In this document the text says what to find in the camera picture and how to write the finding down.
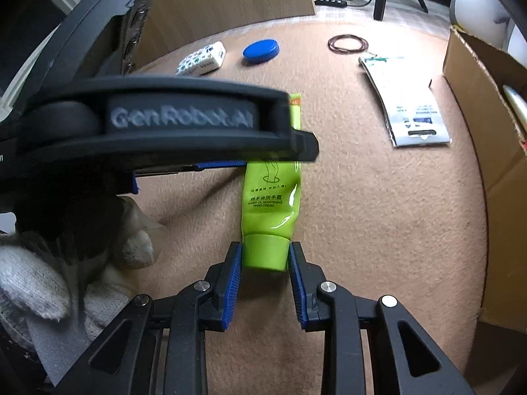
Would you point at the person's left hand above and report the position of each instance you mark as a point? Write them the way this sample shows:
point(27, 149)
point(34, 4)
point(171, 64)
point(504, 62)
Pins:
point(33, 279)

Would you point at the white retail package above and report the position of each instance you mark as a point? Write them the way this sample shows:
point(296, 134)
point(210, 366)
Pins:
point(411, 103)

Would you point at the blue round lid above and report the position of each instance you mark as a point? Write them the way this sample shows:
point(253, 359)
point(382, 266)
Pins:
point(261, 50)

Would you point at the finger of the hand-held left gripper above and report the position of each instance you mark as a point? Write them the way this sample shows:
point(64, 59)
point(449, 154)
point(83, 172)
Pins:
point(302, 146)
point(222, 166)

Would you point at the white bottle with blue cap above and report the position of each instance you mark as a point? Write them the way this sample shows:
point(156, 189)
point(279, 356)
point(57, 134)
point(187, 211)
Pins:
point(516, 101)

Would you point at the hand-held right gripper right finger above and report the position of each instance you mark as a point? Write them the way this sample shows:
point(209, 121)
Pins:
point(297, 288)

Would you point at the green hand cream tube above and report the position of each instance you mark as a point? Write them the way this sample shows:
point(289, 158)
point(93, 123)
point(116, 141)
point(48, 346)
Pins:
point(267, 205)

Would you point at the black power strip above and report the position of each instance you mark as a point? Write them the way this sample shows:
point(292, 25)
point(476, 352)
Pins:
point(329, 1)

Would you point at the patterned white tissue pack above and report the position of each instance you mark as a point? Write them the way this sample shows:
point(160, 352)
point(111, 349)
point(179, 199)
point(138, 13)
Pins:
point(201, 59)

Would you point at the cardboard box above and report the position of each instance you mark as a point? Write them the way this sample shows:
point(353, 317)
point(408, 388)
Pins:
point(473, 111)

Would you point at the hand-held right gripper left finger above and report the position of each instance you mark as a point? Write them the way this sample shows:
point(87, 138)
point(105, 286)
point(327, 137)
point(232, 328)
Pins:
point(234, 284)

